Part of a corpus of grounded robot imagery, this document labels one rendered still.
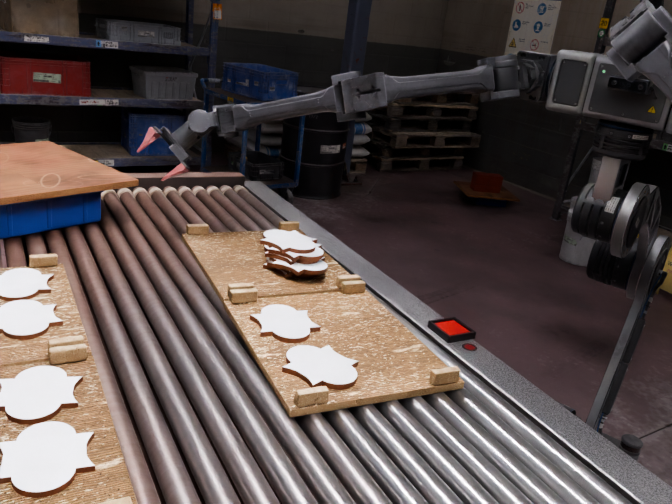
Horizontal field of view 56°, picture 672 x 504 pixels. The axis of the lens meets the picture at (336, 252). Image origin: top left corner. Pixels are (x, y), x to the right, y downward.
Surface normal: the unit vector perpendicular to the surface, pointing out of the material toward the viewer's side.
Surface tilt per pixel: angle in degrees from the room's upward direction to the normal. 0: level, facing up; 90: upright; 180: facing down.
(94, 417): 0
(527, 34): 90
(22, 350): 0
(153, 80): 96
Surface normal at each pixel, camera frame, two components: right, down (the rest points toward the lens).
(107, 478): 0.12, -0.93
